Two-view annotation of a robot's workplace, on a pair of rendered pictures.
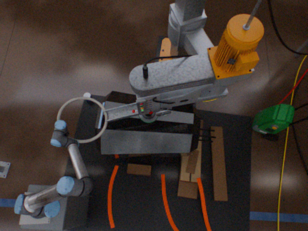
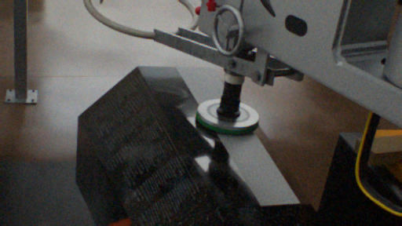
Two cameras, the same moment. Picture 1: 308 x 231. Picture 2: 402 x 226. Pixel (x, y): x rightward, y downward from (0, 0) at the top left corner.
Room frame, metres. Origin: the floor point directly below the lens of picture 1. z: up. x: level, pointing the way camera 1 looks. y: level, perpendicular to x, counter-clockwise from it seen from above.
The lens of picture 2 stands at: (0.07, -1.42, 1.63)
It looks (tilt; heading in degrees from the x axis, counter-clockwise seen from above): 26 degrees down; 63
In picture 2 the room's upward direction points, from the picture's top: 8 degrees clockwise
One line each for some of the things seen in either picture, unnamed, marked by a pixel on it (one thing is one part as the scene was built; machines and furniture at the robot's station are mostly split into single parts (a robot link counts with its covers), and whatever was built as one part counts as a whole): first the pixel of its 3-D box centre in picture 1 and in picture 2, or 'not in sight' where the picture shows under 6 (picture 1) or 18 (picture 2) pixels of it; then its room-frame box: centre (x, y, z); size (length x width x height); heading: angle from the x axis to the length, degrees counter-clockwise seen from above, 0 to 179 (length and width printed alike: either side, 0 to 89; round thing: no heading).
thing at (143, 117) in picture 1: (148, 112); (228, 114); (0.92, 0.05, 0.83); 0.21 x 0.21 x 0.01
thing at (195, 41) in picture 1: (195, 41); not in sight; (1.45, -0.41, 1.34); 0.74 x 0.34 x 0.25; 24
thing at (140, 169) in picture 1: (139, 169); not in sight; (0.41, 0.20, 0.07); 0.30 x 0.12 x 0.12; 83
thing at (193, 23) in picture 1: (185, 25); not in sight; (1.63, -0.33, 1.36); 0.35 x 0.35 x 0.41
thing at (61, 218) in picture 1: (60, 206); not in sight; (-0.01, 1.05, 0.43); 0.50 x 0.50 x 0.85; 86
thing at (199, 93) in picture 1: (189, 90); (340, 22); (0.98, -0.33, 1.28); 0.74 x 0.23 x 0.49; 100
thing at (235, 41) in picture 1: (237, 47); not in sight; (1.02, -0.60, 1.88); 0.31 x 0.28 x 0.40; 10
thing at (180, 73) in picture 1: (188, 73); not in sight; (0.98, -0.29, 1.60); 0.96 x 0.25 x 0.17; 100
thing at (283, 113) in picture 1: (279, 116); not in sight; (0.98, -1.54, 0.43); 0.35 x 0.35 x 0.87; 65
